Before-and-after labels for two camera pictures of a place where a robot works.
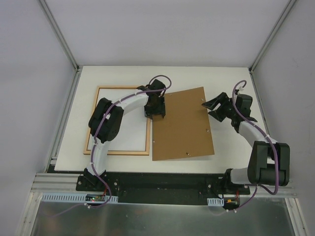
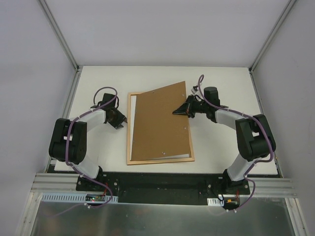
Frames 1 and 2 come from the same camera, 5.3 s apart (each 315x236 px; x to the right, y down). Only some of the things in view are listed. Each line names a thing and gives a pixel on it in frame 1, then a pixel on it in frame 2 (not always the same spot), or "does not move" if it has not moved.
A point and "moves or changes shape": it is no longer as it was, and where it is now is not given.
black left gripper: (154, 108) → (116, 120)
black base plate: (169, 188) does not move
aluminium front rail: (47, 183) does not move
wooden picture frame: (134, 137) → (152, 161)
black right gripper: (223, 108) → (190, 106)
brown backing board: (184, 131) moves or changes shape
